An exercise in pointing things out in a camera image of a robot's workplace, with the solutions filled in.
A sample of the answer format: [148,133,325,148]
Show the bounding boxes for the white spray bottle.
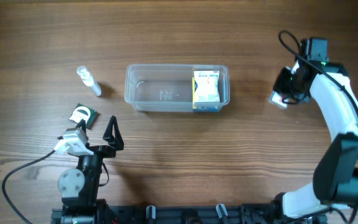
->
[76,66,102,96]

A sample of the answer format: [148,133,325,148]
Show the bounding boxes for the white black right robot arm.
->
[270,62,358,221]

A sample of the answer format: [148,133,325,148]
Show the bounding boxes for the black right camera cable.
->
[278,30,358,223]

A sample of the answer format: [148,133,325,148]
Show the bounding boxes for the black camera cable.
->
[1,149,57,224]
[278,30,358,223]

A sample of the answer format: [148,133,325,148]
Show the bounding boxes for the white Hansaplast plaster box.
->
[192,70,220,103]

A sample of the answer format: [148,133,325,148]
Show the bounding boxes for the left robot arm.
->
[51,116,124,224]

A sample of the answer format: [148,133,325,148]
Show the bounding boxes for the green white small box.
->
[68,103,98,129]

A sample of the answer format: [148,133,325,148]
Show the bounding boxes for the white caplet medicine box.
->
[269,91,287,109]

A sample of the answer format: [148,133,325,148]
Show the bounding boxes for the blue lozenge box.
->
[191,76,223,113]

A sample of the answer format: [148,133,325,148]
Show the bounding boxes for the clear plastic container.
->
[124,64,230,112]

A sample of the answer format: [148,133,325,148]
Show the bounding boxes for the black left camera cable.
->
[1,149,57,224]

